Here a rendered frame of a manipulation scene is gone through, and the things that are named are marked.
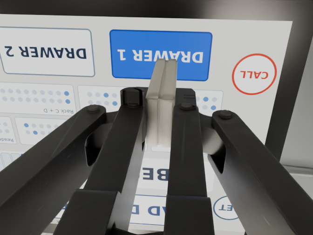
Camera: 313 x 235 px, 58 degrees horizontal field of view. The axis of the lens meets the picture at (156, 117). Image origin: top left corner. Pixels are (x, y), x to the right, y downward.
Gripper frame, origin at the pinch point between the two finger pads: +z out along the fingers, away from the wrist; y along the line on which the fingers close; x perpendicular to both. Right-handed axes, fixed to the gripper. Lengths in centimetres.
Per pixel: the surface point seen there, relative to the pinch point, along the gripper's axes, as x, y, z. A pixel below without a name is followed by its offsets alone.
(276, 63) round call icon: -0.4, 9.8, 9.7
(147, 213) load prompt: -20.5, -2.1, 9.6
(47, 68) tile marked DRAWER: -1.7, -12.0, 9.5
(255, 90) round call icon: -3.1, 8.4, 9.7
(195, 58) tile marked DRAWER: -0.2, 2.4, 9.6
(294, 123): -79, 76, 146
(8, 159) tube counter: -13.1, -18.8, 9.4
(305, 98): -68, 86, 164
